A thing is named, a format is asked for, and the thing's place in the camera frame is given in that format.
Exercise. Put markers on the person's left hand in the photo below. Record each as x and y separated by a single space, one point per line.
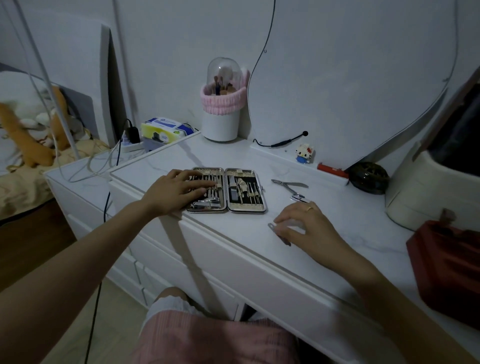
170 195

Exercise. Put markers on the person's right hand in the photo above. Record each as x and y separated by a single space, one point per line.
322 236

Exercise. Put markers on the person's left middle finger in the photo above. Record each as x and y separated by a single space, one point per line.
207 186

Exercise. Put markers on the person's left thumb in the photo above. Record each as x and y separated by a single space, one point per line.
193 204

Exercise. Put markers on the person's right thumb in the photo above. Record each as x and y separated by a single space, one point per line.
288 238

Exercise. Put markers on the person's left little finger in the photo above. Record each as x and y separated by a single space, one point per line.
182 173

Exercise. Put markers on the silver metal nail tool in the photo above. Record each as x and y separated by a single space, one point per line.
271 227

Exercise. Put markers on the person's left forearm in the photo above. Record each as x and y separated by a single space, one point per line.
75 270

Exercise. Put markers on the person's right forearm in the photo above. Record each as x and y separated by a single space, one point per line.
397 315

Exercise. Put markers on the white vanity desk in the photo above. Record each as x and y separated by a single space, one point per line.
262 255

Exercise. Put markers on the open manicure kit case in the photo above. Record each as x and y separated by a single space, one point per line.
245 195

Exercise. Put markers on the set of manicure tools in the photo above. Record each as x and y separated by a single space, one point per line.
247 191

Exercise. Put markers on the tissue pack yellow blue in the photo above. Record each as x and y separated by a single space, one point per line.
165 129

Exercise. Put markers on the silver cuticle nipper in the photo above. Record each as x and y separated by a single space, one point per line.
292 184

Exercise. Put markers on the white power strip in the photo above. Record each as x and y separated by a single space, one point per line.
132 147

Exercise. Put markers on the white brush holder clear dome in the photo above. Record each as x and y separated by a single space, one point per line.
221 125

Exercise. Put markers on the black charger adapter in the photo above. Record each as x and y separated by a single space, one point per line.
133 135

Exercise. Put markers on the small red box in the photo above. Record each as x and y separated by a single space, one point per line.
332 170

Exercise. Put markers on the pink fluffy headband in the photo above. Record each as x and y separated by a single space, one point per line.
225 102

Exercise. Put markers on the white cat brick figure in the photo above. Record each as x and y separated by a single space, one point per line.
303 153

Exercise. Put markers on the bunch of makeup brushes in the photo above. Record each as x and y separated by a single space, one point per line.
222 87

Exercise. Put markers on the white drawer chest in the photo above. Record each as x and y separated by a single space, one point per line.
86 195

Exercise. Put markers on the dark round hair claw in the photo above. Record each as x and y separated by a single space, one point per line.
368 178

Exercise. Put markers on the pink shorts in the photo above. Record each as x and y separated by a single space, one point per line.
210 337

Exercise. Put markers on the cream cosmetic storage box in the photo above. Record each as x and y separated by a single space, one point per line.
427 195

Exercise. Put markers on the beige patterned blanket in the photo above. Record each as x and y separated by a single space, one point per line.
26 187

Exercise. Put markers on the orange white plush toy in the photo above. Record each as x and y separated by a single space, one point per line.
26 138

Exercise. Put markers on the red bag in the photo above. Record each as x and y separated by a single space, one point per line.
446 270

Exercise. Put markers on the white metal pole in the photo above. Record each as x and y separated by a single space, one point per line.
48 78

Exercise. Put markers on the irregular frameless wall mirror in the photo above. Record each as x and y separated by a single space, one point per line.
348 75

